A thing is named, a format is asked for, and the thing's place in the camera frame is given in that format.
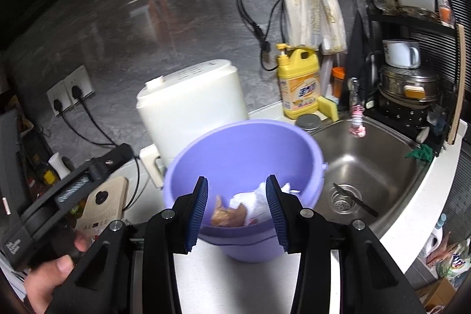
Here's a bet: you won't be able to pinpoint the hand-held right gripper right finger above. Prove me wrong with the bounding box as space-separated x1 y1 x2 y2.
266 174 425 314

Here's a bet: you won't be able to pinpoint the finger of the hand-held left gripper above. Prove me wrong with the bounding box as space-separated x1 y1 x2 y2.
86 143 133 183

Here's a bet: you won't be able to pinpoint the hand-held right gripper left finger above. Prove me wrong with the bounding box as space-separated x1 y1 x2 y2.
46 176 209 314

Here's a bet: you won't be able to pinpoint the white tissue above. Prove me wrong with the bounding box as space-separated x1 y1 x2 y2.
258 182 301 205
229 191 272 223

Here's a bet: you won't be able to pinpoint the brown paper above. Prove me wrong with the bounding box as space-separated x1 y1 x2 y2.
211 194 248 227

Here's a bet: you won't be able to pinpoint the purple plastic bucket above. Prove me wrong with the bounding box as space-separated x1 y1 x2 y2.
163 119 328 264

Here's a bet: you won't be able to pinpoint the person's left hand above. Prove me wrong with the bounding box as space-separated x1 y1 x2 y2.
24 236 93 314

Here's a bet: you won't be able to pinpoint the cream induction cooker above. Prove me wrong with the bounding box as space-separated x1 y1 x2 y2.
74 177 130 233

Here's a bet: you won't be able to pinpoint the white top oil sprayer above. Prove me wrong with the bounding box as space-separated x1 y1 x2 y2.
48 152 72 181

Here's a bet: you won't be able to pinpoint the sink drain strainer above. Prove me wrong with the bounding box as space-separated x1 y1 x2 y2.
329 183 362 214

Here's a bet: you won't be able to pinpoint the black knife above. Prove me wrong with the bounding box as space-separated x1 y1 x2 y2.
333 182 379 218

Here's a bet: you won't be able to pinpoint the grey round lid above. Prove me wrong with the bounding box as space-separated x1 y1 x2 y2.
296 113 325 131

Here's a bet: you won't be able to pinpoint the cream air fryer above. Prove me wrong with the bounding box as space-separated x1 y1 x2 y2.
136 59 250 190

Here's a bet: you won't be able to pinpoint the steel sink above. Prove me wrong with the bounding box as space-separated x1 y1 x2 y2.
305 116 434 228

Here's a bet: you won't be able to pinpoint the yellow green sponge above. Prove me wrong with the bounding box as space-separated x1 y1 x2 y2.
317 95 340 122

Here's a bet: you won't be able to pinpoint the yellow detergent bottle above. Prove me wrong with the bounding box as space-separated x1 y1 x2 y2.
276 43 320 120

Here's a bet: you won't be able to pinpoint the orange cup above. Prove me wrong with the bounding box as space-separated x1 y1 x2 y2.
331 66 347 98

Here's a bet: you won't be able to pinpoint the green cloth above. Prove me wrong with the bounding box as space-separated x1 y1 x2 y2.
405 144 434 162

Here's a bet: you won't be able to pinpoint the white spray bottle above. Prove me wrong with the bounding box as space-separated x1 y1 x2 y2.
423 214 448 260

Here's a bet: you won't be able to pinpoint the black dish rack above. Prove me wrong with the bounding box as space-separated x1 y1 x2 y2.
359 0 459 154

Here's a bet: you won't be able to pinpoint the cardboard box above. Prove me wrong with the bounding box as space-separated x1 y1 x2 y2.
419 277 459 313

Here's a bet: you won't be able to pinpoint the steel steamer pot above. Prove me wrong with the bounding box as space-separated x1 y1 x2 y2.
379 65 441 106

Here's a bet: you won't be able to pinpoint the white enamel mug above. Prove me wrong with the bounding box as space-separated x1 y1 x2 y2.
382 39 421 69

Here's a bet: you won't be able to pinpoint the hanging chopstick bags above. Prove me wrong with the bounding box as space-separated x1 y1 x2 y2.
281 0 349 56

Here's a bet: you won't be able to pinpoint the wooden board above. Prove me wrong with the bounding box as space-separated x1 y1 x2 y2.
447 24 466 146

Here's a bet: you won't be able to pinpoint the black power cable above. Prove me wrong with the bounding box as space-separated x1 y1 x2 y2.
52 99 141 212
71 85 123 147

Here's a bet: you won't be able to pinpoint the grey wall socket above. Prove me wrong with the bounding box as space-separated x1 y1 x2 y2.
64 65 96 102
46 80 73 117

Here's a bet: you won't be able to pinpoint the hanging black cable loop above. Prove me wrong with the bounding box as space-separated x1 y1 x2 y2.
237 0 281 72

